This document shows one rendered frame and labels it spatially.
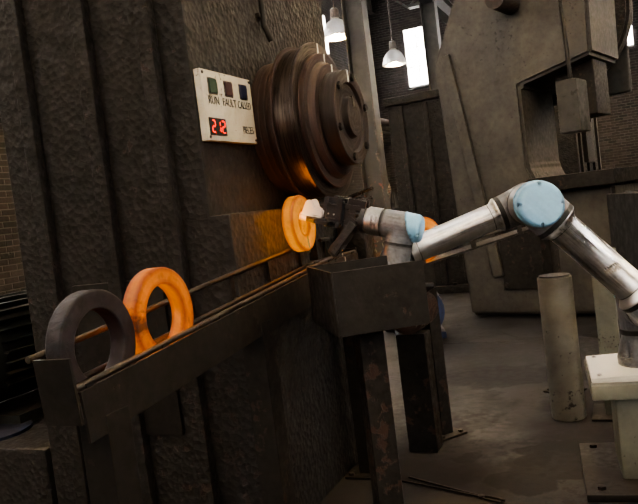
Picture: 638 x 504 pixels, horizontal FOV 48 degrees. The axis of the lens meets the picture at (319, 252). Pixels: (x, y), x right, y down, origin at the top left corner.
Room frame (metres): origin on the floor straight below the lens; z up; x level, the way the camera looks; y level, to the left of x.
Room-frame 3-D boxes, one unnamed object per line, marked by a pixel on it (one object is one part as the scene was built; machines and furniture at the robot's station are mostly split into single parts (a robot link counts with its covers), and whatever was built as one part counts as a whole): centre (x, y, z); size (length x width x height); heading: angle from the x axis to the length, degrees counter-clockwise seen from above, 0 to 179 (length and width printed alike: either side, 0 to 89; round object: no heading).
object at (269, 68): (2.22, 0.03, 1.12); 0.47 x 0.10 x 0.47; 156
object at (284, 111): (2.19, -0.04, 1.11); 0.47 x 0.06 x 0.47; 156
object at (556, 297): (2.55, -0.82, 0.26); 0.12 x 0.12 x 0.52
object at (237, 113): (1.92, 0.19, 1.15); 0.26 x 0.02 x 0.18; 156
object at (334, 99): (2.15, -0.13, 1.11); 0.28 x 0.06 x 0.28; 156
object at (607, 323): (2.52, -0.99, 0.31); 0.24 x 0.16 x 0.62; 156
